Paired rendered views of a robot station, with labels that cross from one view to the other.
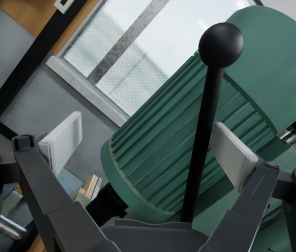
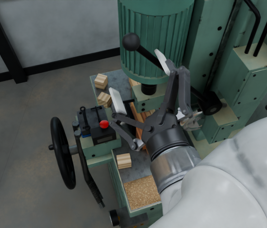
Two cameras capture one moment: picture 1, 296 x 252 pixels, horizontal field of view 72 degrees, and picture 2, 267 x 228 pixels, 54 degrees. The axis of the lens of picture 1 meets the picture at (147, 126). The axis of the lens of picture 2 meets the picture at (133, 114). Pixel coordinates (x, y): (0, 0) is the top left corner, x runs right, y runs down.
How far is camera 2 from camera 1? 0.43 m
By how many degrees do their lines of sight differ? 41
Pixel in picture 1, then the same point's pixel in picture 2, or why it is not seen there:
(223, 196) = (194, 44)
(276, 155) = (201, 9)
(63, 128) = (115, 102)
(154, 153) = (146, 61)
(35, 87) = (11, 21)
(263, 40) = not seen: outside the picture
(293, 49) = not seen: outside the picture
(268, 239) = (232, 41)
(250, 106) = (165, 16)
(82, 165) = (109, 36)
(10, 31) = not seen: outside the picture
